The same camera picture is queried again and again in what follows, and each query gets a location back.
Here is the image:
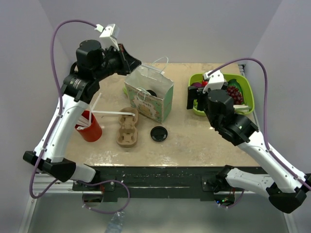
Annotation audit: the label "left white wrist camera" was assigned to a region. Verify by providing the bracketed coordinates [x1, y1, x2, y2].
[95, 24, 120, 51]

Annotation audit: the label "green toy cabbage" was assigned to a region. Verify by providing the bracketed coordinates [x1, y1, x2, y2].
[122, 87, 127, 95]

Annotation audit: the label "dark green toy pepper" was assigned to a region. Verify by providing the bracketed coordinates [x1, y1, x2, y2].
[228, 79, 242, 92]

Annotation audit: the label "green paper gift bag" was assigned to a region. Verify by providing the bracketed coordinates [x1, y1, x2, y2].
[124, 57, 174, 123]

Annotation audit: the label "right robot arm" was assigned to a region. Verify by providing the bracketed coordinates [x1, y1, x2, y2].
[187, 86, 311, 214]

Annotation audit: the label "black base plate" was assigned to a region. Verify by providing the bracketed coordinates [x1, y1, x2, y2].
[71, 166, 268, 202]

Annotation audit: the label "purple toy onion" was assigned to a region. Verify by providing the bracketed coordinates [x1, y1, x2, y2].
[191, 82, 202, 88]

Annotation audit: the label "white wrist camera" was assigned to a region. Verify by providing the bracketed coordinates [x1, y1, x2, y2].
[95, 24, 120, 51]
[203, 70, 225, 93]

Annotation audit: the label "red cup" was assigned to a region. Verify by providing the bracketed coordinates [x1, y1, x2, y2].
[75, 110, 102, 142]

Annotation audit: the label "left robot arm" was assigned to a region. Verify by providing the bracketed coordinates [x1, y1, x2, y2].
[23, 40, 141, 190]

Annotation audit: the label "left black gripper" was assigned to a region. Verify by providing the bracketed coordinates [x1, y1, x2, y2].
[94, 43, 142, 81]

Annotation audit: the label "white wrapped straw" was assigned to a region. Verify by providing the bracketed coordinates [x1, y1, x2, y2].
[88, 93, 102, 126]
[77, 116, 91, 127]
[76, 125, 88, 130]
[92, 111, 136, 117]

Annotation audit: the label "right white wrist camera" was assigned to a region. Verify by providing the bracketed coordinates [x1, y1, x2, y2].
[203, 70, 225, 93]

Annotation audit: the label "black coffee lid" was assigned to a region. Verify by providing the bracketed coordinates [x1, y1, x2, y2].
[150, 126, 168, 142]
[146, 90, 157, 97]

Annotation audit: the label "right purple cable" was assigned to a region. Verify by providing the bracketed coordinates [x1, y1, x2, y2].
[207, 57, 311, 209]

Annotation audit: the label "purple toy grapes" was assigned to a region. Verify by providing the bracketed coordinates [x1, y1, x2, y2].
[226, 85, 244, 105]

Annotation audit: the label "brown pulp cup carrier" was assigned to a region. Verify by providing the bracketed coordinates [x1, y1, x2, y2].
[116, 107, 139, 148]

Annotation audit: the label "green plastic tray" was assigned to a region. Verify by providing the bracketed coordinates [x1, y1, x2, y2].
[188, 73, 255, 115]

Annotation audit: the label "clear plastic bottle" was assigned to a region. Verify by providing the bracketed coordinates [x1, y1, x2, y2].
[105, 212, 124, 233]

